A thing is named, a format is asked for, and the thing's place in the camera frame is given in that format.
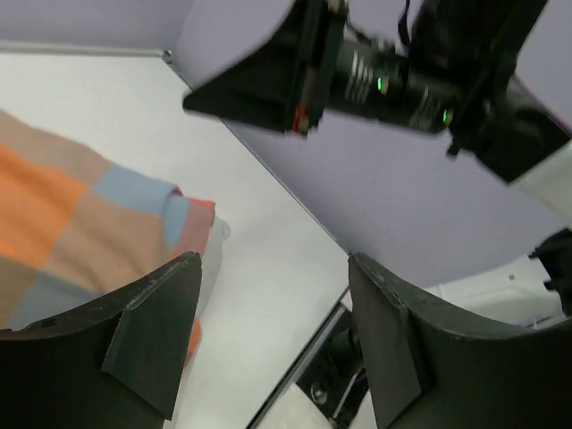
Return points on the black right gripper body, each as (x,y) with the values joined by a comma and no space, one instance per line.
(282,86)

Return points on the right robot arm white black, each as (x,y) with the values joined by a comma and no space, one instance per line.
(453,70)

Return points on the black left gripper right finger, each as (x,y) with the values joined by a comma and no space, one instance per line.
(430,364)

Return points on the multicolour patchwork pillowcase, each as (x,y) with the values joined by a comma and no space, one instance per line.
(75,225)

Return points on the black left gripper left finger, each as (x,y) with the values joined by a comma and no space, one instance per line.
(115,362)

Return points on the white pillow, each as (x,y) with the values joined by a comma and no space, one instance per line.
(208,243)

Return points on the aluminium table edge rail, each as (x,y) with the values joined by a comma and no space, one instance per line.
(29,48)

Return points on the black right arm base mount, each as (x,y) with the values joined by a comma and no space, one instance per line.
(326,383)

